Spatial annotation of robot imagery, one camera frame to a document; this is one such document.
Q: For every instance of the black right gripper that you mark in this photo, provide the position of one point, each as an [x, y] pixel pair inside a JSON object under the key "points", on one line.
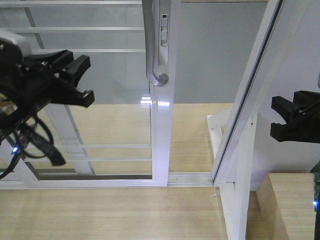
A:
{"points": [[307, 129]]}

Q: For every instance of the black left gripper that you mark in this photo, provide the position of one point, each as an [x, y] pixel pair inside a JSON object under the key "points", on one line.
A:
{"points": [[28, 82]]}

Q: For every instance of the white framed sliding glass door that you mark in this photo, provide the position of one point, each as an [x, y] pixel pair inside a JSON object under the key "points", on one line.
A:
{"points": [[123, 138]]}

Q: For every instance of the silver door handle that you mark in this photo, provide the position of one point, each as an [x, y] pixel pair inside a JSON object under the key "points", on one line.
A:
{"points": [[150, 46]]}

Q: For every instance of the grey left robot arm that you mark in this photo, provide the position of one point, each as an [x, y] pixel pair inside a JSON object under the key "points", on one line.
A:
{"points": [[28, 82]]}

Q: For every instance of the aluminium floor door track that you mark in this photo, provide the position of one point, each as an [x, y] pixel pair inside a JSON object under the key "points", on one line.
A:
{"points": [[190, 179]]}

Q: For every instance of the white door frame post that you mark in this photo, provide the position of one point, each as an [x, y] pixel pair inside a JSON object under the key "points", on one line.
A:
{"points": [[233, 164]]}

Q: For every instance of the white wooden floor frame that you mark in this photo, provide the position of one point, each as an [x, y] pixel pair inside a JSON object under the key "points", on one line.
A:
{"points": [[216, 135]]}

